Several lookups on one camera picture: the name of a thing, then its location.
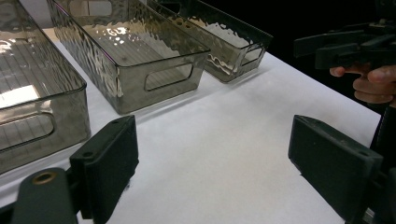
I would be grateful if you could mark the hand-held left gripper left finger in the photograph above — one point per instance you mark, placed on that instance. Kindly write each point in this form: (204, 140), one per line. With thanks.
(106, 168)

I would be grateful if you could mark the smoky clear plastic bin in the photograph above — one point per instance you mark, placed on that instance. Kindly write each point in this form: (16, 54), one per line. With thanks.
(40, 130)
(230, 67)
(134, 84)

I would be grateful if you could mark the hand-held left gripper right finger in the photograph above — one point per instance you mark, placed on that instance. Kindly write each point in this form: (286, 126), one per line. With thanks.
(330, 161)

